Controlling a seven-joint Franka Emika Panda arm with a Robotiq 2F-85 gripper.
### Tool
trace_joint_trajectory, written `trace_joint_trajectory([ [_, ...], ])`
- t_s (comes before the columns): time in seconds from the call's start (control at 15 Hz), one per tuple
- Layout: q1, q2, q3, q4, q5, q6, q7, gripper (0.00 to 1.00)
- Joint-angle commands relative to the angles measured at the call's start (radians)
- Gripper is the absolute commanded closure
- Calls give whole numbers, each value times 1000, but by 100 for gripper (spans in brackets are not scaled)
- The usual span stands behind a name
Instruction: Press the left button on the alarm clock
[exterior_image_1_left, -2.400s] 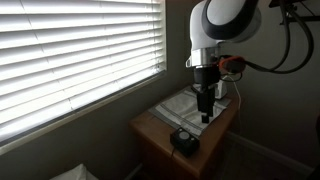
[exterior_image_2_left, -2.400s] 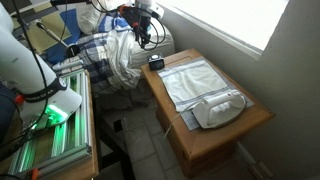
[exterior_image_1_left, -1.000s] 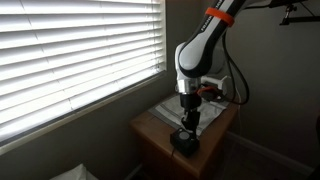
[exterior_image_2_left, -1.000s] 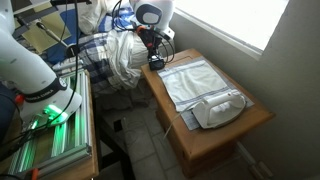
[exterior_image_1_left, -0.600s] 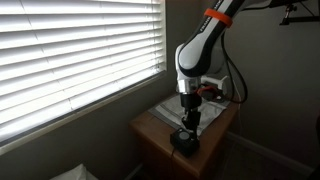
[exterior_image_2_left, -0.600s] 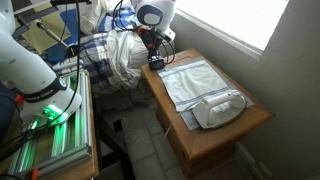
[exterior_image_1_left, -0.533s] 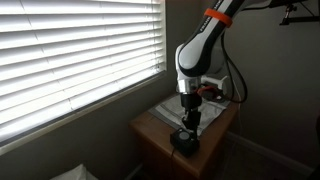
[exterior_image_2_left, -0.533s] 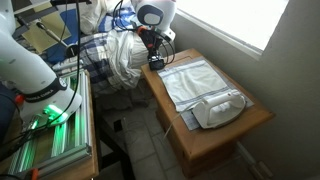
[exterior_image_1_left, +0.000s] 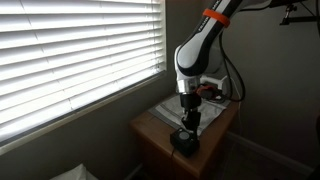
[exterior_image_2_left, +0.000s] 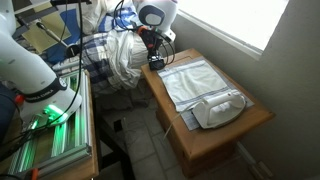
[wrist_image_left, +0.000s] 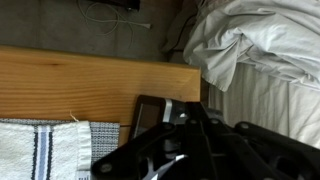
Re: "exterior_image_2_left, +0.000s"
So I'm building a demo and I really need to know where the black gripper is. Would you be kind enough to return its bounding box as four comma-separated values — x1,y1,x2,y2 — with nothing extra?
140,26,165,64

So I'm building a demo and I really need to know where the black alarm clock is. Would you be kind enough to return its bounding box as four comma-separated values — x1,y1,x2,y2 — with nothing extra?
148,57,166,72

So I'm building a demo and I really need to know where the red round button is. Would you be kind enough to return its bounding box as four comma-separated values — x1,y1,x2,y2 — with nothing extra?
13,94,25,105

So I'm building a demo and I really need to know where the white crumpled bed sheet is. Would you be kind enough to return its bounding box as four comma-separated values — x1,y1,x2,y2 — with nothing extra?
81,0,178,91

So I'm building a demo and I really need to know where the white striped towel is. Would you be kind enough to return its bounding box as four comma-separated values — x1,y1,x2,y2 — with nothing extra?
157,59,249,113

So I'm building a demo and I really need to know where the blue plaid blanket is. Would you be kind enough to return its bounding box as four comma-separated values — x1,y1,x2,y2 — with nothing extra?
79,4,148,88

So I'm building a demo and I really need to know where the white window sill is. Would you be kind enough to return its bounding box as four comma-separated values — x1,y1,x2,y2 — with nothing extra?
176,9,266,62

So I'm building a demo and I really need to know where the grey woven mat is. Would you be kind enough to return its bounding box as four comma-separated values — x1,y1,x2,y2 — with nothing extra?
156,55,256,132

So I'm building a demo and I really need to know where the white clothes iron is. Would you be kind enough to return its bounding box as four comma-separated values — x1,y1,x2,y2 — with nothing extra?
191,91,248,130

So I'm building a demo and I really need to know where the black rod stand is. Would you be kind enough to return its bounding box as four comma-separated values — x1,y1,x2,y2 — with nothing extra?
35,21,81,58

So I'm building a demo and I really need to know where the wooden nightstand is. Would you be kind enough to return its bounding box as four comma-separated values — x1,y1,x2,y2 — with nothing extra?
140,48,276,179

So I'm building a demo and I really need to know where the yellow and blue board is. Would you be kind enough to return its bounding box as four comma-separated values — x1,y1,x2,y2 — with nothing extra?
21,6,83,64

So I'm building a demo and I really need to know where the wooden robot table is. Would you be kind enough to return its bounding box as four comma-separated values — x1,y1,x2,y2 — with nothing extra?
0,68,101,180

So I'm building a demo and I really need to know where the black looped gripper cable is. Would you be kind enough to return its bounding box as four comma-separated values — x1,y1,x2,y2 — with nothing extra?
113,0,177,66

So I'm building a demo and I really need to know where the white iron cord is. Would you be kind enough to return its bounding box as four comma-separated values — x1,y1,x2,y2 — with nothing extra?
162,101,201,139

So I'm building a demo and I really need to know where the long black robot cable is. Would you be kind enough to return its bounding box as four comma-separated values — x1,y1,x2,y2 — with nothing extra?
0,0,84,161

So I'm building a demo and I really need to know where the black metal table frame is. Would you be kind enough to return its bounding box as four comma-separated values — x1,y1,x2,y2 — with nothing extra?
91,96,136,180

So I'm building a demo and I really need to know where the aluminium rail base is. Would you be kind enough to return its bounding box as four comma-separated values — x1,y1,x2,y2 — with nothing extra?
6,69,93,176

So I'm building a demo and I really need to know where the orange clamp handle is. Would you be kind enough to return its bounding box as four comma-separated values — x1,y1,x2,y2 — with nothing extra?
28,168,40,180

